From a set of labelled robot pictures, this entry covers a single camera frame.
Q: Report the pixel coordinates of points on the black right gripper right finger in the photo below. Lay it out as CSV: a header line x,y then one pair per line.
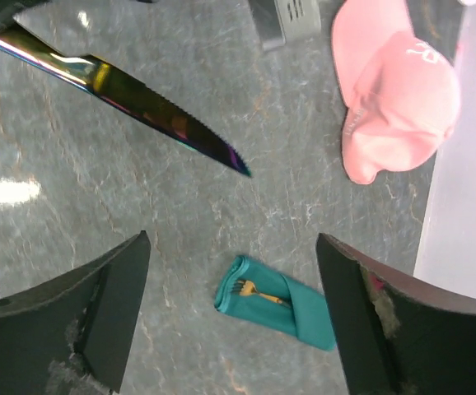
x,y
396,334

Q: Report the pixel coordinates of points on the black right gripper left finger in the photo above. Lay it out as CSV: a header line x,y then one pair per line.
x,y
73,334

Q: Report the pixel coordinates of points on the teal satin napkin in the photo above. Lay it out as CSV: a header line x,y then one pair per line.
x,y
308,320

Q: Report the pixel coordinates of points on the pink baseball cap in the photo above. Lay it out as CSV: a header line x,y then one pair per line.
x,y
403,96

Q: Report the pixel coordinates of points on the white plastic basket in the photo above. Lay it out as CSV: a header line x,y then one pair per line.
x,y
281,22

